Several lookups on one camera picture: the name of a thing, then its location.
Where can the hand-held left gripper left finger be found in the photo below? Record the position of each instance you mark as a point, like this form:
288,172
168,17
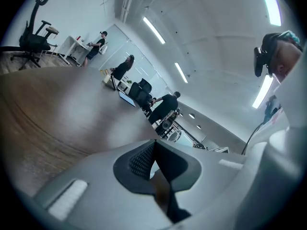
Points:
96,195

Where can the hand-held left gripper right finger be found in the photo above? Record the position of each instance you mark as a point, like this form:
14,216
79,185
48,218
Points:
204,176

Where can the white shirt with pink print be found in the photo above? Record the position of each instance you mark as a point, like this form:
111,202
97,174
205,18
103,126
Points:
275,118

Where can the black chest-mounted device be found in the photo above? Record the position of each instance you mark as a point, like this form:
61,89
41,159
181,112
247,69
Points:
269,109

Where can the blue tablet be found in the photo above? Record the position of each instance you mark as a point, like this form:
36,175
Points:
127,99

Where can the long ceiling light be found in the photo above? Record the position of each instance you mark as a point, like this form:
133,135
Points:
272,6
181,72
262,91
154,30

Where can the black office chair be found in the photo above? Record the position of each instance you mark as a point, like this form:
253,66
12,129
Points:
134,91
145,87
33,41

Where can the black framed tablet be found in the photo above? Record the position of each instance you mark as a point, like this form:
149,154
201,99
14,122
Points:
113,84

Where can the small white cup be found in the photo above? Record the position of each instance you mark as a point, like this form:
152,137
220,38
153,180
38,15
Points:
107,79

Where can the person's head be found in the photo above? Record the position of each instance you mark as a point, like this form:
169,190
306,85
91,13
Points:
285,61

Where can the small red box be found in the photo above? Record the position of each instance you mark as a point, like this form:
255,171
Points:
78,37

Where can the teal hair clip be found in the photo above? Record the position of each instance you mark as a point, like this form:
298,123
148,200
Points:
291,36

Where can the tan cushioned stool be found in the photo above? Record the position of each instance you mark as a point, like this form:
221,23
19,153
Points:
52,29

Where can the black head-mounted camera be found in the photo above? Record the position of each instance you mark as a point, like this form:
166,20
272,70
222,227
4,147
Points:
259,61

